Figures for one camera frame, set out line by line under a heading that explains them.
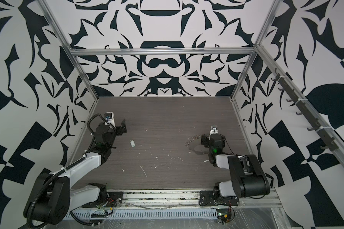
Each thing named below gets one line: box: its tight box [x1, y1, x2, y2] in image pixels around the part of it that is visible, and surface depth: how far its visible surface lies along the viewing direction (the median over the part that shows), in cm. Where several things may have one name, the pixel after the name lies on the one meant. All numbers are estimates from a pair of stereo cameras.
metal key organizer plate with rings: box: [184, 134, 210, 155], surface depth 93 cm
